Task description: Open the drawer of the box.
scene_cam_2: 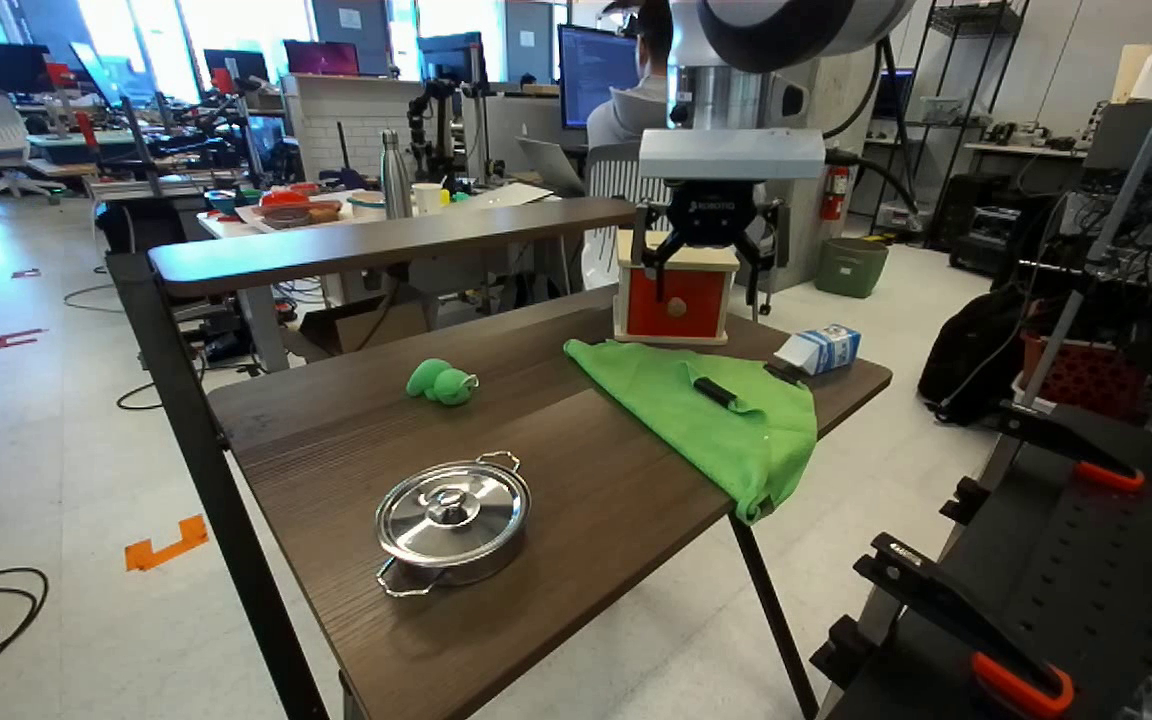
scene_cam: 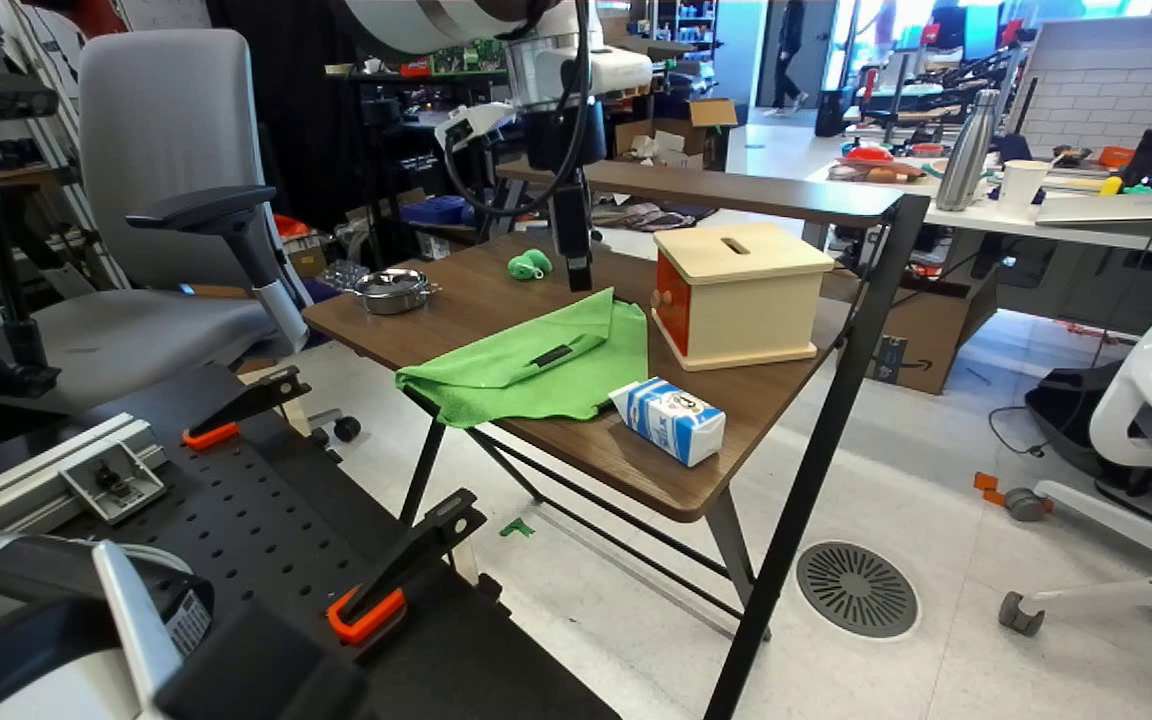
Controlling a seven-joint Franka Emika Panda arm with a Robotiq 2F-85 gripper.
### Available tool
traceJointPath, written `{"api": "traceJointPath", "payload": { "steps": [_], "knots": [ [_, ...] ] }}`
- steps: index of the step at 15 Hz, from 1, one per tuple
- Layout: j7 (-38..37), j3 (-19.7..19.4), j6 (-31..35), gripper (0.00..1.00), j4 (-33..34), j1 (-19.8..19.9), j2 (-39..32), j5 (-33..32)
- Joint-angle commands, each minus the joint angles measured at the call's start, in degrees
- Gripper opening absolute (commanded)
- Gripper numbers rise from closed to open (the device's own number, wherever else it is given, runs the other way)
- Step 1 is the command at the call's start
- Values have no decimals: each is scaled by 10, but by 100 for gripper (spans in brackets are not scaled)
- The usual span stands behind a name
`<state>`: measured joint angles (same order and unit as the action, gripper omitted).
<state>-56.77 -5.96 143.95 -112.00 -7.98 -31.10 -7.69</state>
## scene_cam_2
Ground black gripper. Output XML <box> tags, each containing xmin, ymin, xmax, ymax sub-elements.
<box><xmin>651</xmin><ymin>177</ymin><xmax>779</xmax><ymax>320</ymax></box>

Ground red box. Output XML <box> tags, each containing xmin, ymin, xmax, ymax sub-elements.
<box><xmin>614</xmin><ymin>235</ymin><xmax>744</xmax><ymax>354</ymax></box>

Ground red drawer with knob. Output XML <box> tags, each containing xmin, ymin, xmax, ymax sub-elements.
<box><xmin>626</xmin><ymin>266</ymin><xmax>732</xmax><ymax>342</ymax></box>

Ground cardboard box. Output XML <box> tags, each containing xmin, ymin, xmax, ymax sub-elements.
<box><xmin>297</xmin><ymin>293</ymin><xmax>436</xmax><ymax>359</ymax></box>

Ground black marker pen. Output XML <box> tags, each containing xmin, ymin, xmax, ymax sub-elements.
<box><xmin>692</xmin><ymin>375</ymin><xmax>744</xmax><ymax>413</ymax></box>

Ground blue white carton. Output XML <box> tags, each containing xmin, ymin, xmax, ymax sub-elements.
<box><xmin>771</xmin><ymin>320</ymin><xmax>864</xmax><ymax>386</ymax></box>

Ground green storage bin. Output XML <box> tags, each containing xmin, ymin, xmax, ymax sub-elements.
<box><xmin>811</xmin><ymin>234</ymin><xmax>894</xmax><ymax>300</ymax></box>

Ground green cloth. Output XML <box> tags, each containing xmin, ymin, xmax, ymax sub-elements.
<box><xmin>562</xmin><ymin>336</ymin><xmax>826</xmax><ymax>528</ymax></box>

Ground red fire extinguisher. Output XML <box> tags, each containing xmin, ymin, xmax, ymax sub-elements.
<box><xmin>819</xmin><ymin>161</ymin><xmax>856</xmax><ymax>228</ymax></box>

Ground seated person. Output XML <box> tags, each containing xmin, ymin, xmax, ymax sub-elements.
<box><xmin>577</xmin><ymin>0</ymin><xmax>679</xmax><ymax>293</ymax></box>

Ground blue lit computer monitor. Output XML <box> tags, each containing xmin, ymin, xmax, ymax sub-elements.
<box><xmin>556</xmin><ymin>19</ymin><xmax>644</xmax><ymax>136</ymax></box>

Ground black backpack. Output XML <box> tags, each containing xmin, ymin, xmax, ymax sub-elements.
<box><xmin>916</xmin><ymin>279</ymin><xmax>1041</xmax><ymax>431</ymax></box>

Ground green plush toy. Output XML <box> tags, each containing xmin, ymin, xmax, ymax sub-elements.
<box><xmin>401</xmin><ymin>355</ymin><xmax>485</xmax><ymax>413</ymax></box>

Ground white cup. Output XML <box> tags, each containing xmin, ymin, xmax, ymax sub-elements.
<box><xmin>408</xmin><ymin>179</ymin><xmax>453</xmax><ymax>221</ymax></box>

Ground steel drinking bottle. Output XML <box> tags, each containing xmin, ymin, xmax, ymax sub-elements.
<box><xmin>381</xmin><ymin>128</ymin><xmax>415</xmax><ymax>221</ymax></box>

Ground black metal shelf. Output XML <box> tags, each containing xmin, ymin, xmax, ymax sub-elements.
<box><xmin>920</xmin><ymin>0</ymin><xmax>1036</xmax><ymax>154</ymax></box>

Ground brown wooden desk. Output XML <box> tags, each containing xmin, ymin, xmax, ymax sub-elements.
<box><xmin>146</xmin><ymin>198</ymin><xmax>640</xmax><ymax>375</ymax></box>

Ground steel pot lid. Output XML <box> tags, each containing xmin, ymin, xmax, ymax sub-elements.
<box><xmin>372</xmin><ymin>454</ymin><xmax>530</xmax><ymax>573</ymax></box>

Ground stainless steel pot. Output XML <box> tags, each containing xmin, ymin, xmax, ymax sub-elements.
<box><xmin>372</xmin><ymin>448</ymin><xmax>532</xmax><ymax>606</ymax></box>

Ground red plastic crate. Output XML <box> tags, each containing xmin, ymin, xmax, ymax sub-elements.
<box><xmin>1022</xmin><ymin>331</ymin><xmax>1152</xmax><ymax>423</ymax></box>

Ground orange black bar clamp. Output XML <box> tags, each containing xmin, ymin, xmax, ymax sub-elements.
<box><xmin>997</xmin><ymin>395</ymin><xmax>1152</xmax><ymax>499</ymax></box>
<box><xmin>854</xmin><ymin>534</ymin><xmax>1081</xmax><ymax>720</ymax></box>

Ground grey stand pole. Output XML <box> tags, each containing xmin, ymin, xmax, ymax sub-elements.
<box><xmin>1013</xmin><ymin>0</ymin><xmax>1152</xmax><ymax>413</ymax></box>

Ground purple lit computer monitor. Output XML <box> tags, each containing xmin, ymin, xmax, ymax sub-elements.
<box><xmin>283</xmin><ymin>35</ymin><xmax>368</xmax><ymax>80</ymax></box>

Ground black perforated board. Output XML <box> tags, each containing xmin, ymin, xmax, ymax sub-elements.
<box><xmin>811</xmin><ymin>436</ymin><xmax>1152</xmax><ymax>720</ymax></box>

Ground brown wooden table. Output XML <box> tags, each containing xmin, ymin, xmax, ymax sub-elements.
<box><xmin>104</xmin><ymin>251</ymin><xmax>828</xmax><ymax>720</ymax></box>

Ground grey wrist mount block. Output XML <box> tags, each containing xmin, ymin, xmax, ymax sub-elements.
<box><xmin>638</xmin><ymin>123</ymin><xmax>828</xmax><ymax>185</ymax></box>

